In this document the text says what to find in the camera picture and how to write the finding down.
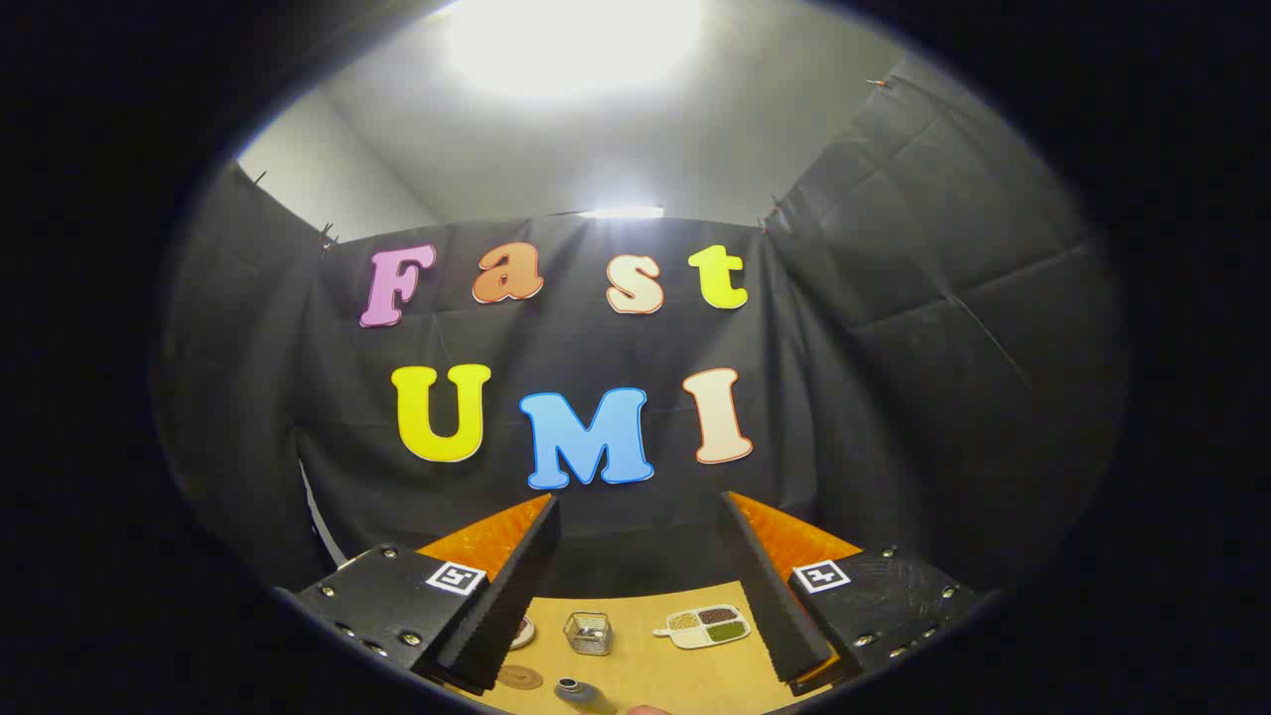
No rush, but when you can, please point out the white divided tray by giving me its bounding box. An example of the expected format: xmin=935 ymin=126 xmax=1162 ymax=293
xmin=652 ymin=605 xmax=752 ymax=650

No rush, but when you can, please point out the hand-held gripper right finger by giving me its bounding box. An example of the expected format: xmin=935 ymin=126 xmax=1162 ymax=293
xmin=718 ymin=490 xmax=994 ymax=696

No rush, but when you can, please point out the black backdrop cloth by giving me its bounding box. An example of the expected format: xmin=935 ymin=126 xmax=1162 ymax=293
xmin=149 ymin=50 xmax=1133 ymax=607

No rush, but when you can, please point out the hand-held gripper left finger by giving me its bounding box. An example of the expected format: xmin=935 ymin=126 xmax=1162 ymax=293
xmin=273 ymin=494 xmax=562 ymax=696

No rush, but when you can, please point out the wooden table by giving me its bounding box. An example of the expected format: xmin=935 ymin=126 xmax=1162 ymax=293
xmin=437 ymin=581 xmax=835 ymax=715

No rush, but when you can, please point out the silver bottle with green label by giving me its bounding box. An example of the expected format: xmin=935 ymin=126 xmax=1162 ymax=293
xmin=553 ymin=677 xmax=622 ymax=715

